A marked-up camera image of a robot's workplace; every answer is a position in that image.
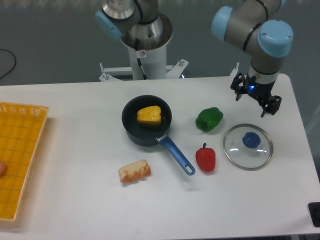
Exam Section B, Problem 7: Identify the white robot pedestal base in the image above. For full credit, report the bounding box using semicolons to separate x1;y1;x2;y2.
95;10;189;82

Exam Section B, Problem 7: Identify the red bell pepper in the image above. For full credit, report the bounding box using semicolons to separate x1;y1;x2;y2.
195;143;216;172

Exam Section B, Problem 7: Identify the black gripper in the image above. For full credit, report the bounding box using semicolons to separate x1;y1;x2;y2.
230;72;282;118

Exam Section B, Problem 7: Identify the dark pot with blue handle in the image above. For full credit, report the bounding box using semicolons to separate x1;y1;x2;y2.
121;95;196;176

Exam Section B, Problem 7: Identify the green bell pepper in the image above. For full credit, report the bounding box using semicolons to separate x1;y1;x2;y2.
195;107;224;132

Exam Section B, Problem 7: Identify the toy bread loaf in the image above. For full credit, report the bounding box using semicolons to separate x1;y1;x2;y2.
118;159;151;184

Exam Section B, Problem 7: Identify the person fingertip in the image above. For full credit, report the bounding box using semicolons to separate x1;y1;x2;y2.
0;161;7;176

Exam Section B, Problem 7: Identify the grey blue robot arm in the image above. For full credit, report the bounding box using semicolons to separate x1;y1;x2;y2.
95;0;294;115

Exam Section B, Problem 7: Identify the black device at table edge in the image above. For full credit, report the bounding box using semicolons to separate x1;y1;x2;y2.
308;202;320;228

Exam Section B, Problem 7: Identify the yellow bell pepper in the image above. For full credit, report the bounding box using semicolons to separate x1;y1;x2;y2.
136;105;162;128

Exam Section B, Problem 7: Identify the yellow plastic basket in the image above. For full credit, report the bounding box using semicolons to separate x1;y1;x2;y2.
0;102;49;222

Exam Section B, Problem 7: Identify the black cable on floor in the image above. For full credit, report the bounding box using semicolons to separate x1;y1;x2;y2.
0;48;17;80

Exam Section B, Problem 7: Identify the glass pot lid blue knob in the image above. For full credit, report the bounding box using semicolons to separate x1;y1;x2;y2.
222;123;274;171

